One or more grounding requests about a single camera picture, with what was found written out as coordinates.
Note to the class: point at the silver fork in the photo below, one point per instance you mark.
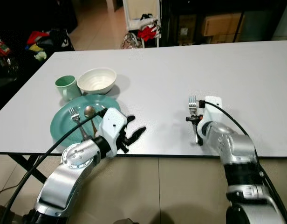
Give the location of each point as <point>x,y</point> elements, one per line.
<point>193,105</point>
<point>74,114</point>

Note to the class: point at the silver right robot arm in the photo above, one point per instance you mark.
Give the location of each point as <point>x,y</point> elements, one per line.
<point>236,149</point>

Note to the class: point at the silver spoon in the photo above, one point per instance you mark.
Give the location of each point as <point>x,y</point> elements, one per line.
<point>89,111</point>

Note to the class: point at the white ceramic bowl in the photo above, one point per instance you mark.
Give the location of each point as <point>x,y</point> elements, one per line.
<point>97,83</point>

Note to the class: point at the teal ceramic plate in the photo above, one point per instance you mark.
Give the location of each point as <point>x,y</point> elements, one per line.
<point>64,126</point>

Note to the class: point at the green ceramic cup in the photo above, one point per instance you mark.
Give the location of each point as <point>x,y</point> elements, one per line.
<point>66,87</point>

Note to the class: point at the red cloth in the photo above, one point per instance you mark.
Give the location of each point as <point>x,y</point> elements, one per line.
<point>147,33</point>

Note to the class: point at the brown cardboard box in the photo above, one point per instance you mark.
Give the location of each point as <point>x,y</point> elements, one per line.
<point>222,24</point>

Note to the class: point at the black table leg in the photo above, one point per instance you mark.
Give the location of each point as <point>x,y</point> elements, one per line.
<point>31,169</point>

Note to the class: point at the black bag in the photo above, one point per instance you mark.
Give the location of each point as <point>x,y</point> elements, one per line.
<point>59,39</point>

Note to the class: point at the white rack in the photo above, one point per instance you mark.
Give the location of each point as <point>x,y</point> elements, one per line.
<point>141,9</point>

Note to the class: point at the yellow green item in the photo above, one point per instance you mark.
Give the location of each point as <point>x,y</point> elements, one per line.
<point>38,52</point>

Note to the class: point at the red garment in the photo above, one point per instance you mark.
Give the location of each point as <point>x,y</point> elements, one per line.
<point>36,36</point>

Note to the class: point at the plastic bottle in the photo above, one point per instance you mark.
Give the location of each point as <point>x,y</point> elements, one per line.
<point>1,47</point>

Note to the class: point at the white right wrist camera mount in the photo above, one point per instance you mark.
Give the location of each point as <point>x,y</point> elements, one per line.
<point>212,112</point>

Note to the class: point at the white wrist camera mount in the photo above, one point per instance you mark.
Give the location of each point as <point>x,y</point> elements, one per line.
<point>111,128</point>
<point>212,112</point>

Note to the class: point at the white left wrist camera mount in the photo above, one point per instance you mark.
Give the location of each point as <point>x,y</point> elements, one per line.
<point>111,128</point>

